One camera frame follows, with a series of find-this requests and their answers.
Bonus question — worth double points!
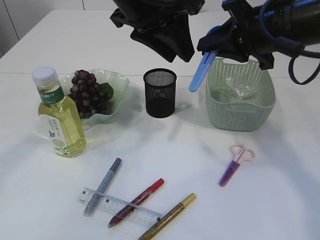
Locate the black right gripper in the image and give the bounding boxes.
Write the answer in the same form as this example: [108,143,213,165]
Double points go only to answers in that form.
[196,0,275,70]

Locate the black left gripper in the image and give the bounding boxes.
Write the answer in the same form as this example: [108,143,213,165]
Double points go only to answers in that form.
[110,0,205,63]

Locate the blue scissors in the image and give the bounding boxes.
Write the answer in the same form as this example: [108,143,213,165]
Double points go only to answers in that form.
[188,26,222,93]

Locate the clear plastic sheet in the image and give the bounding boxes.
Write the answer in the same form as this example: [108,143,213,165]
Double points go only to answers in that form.
[224,76,257,101]

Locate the purple artificial grape bunch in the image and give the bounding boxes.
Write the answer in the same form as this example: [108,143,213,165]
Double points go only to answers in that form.
[68,69,114,119]

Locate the pink purple scissors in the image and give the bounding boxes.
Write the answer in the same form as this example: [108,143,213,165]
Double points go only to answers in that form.
[218,143,256,187]

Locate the yellow tea bottle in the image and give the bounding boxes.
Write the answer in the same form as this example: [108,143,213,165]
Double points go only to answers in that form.
[32,66,87,158]

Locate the silver glitter pen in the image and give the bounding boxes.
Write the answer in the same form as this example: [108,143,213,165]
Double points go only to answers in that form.
[83,157,122,217]

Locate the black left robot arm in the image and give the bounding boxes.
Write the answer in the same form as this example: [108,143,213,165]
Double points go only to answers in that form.
[110,0,205,63]

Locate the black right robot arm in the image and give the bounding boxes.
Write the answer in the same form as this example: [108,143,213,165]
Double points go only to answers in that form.
[197,0,320,70]

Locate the black mesh pen holder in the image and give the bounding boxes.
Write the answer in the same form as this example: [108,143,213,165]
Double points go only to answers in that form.
[143,68,177,119]

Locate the green woven plastic basket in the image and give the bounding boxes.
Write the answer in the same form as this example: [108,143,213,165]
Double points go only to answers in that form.
[205,58,276,132]

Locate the green wavy glass plate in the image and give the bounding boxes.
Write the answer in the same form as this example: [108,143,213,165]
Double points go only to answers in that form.
[59,68,131,127]

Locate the red glitter pen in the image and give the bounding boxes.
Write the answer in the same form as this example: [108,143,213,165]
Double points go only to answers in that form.
[107,178,165,228]

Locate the gold glitter pen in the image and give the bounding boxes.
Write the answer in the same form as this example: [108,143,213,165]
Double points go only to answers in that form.
[138,193,197,240]

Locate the clear plastic ruler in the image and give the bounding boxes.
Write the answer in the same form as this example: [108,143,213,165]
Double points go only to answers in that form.
[76,187,164,228]

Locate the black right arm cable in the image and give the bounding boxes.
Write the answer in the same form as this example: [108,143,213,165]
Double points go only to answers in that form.
[258,0,320,85]

